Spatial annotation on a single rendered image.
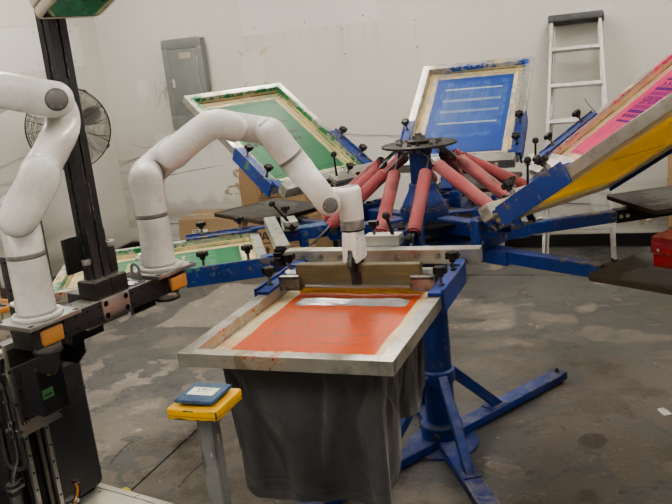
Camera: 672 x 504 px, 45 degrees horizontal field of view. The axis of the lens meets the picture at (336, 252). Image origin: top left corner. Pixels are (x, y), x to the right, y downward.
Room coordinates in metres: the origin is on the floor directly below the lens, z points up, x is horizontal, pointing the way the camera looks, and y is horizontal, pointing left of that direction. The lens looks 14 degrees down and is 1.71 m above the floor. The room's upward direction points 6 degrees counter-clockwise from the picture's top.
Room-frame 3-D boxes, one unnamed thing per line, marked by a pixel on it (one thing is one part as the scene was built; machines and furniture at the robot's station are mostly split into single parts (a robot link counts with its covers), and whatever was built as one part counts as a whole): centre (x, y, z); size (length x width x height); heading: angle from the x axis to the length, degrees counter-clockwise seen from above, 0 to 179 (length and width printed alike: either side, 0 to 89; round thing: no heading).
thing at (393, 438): (2.13, -0.15, 0.74); 0.46 x 0.04 x 0.42; 158
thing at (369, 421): (1.99, 0.13, 0.74); 0.45 x 0.03 x 0.43; 68
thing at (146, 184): (2.36, 0.52, 1.37); 0.13 x 0.10 x 0.16; 10
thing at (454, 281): (2.38, -0.33, 0.97); 0.30 x 0.05 x 0.07; 158
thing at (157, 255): (2.36, 0.53, 1.21); 0.16 x 0.13 x 0.15; 57
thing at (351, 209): (2.45, -0.02, 1.25); 0.15 x 0.10 x 0.11; 100
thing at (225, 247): (3.11, 0.52, 1.05); 1.08 x 0.61 x 0.23; 98
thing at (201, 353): (2.26, 0.02, 0.97); 0.79 x 0.58 x 0.04; 158
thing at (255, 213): (3.76, 0.04, 0.91); 1.34 x 0.40 x 0.08; 38
